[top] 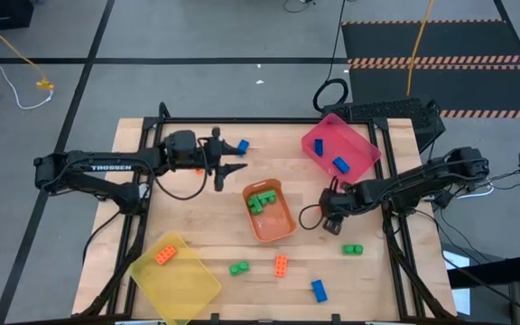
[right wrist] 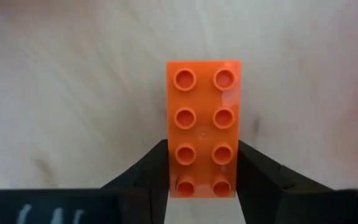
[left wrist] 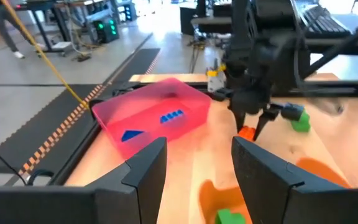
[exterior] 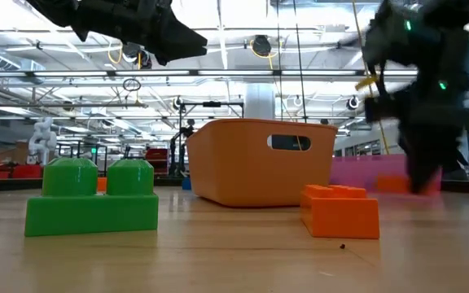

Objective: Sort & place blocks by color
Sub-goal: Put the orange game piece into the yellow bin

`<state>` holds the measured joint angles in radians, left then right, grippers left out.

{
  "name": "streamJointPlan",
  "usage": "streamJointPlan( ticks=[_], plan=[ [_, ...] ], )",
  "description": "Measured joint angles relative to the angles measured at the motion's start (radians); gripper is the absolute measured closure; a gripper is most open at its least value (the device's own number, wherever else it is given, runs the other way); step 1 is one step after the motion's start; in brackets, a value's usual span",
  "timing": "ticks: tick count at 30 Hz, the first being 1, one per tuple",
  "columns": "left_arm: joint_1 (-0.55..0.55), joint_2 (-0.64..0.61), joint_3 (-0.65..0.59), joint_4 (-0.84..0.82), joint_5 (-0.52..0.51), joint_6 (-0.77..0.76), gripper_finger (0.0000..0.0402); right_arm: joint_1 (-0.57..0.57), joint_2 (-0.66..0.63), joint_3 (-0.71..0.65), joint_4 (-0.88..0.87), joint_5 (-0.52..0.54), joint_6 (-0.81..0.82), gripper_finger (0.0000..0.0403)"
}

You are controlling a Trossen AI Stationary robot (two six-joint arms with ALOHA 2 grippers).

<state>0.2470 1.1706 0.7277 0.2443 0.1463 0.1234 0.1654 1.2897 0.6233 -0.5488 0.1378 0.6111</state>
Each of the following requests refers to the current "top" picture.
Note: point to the yellow translucent plastic bin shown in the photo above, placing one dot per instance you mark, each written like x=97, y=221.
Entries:
x=183, y=289

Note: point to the pink translucent plastic bin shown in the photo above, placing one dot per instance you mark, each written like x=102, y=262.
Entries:
x=355, y=140

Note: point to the blue toy block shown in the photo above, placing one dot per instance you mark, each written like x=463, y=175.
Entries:
x=341, y=164
x=319, y=291
x=318, y=147
x=243, y=146

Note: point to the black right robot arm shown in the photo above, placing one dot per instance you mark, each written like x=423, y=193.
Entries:
x=422, y=180

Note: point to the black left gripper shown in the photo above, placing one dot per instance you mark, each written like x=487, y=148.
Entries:
x=212, y=155

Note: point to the black aluminium table frame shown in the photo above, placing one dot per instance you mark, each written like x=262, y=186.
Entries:
x=264, y=121

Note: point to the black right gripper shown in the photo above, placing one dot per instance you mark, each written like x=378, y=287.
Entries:
x=339, y=201

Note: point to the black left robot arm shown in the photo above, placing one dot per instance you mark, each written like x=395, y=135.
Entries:
x=106, y=162

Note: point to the green two-stud toy block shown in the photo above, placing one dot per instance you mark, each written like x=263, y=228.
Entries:
x=267, y=197
x=239, y=268
x=255, y=207
x=352, y=249

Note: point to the black hazard-striped floor mat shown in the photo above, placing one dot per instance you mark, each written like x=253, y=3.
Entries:
x=445, y=40

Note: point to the orange plastic bin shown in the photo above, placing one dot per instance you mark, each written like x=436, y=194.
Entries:
x=273, y=225

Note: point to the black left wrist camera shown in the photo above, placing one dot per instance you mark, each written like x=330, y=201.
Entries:
x=183, y=142

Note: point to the small orange toy block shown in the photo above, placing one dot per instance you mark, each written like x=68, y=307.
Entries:
x=199, y=171

